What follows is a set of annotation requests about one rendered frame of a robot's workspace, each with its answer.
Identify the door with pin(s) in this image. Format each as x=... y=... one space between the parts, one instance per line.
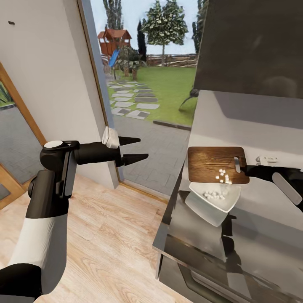
x=21 y=143

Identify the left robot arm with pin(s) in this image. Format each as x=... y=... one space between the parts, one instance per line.
x=39 y=259

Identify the cutting board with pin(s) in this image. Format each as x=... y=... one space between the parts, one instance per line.
x=204 y=163

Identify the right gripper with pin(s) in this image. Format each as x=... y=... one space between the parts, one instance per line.
x=253 y=170

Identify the bowl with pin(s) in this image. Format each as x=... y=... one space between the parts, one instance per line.
x=224 y=205

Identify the fixed window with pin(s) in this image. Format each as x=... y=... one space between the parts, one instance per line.
x=144 y=56

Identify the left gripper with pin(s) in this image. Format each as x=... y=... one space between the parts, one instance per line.
x=101 y=153

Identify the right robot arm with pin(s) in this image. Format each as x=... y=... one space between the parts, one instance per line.
x=288 y=179

